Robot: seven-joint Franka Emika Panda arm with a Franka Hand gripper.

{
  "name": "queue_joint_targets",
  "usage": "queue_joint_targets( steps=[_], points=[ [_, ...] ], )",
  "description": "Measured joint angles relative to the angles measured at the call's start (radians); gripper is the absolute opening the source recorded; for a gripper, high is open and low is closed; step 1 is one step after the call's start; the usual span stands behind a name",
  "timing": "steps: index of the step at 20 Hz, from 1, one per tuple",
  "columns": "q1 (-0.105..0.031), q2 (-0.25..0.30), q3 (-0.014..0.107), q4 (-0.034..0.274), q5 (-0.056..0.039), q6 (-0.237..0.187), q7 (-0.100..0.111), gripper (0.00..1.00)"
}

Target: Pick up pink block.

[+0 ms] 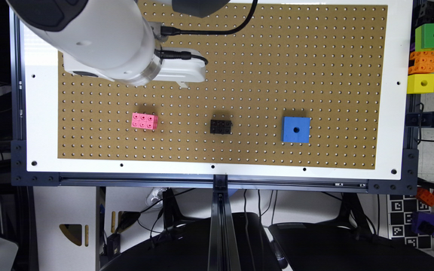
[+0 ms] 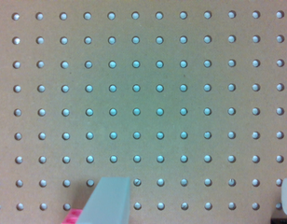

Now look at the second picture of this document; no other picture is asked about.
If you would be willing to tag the brown perforated pegboard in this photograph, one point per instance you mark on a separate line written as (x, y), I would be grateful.
(186, 98)

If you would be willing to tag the pink block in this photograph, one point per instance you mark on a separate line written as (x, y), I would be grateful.
(72, 217)

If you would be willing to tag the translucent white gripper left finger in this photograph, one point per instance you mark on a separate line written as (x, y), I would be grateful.
(109, 203)

